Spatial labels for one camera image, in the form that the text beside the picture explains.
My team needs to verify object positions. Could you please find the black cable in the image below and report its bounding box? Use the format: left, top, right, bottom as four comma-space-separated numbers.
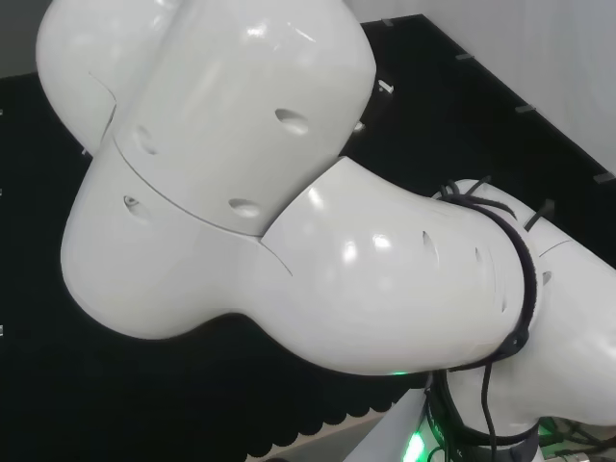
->
478, 353, 533, 447

